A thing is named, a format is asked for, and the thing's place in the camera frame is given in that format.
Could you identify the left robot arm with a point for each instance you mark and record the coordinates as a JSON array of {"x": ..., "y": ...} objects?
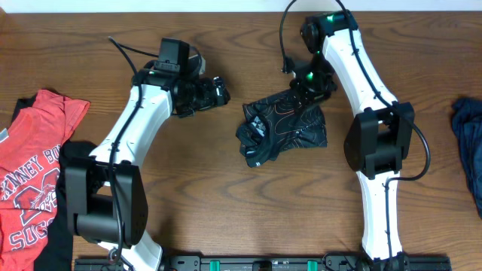
[{"x": 106, "y": 199}]

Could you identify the black mounting rail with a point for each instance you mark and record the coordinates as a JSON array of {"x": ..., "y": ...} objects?
[{"x": 330, "y": 262}]

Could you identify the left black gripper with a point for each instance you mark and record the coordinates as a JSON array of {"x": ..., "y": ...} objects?
[{"x": 208, "y": 101}]

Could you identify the black orange-patterned jersey shirt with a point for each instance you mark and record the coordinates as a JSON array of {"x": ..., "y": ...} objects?
[{"x": 279, "y": 123}]

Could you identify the dark navy blue garment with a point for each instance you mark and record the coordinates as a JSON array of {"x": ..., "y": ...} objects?
[{"x": 466, "y": 126}]

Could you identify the plain black garment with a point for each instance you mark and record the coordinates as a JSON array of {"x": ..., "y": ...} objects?
[{"x": 57, "y": 254}]

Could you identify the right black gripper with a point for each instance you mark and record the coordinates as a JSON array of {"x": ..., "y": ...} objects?
[{"x": 308, "y": 98}]

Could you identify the red printed t-shirt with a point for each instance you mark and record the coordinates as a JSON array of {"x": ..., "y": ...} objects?
[{"x": 29, "y": 171}]

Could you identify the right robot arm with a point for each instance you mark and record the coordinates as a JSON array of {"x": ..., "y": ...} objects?
[{"x": 379, "y": 137}]

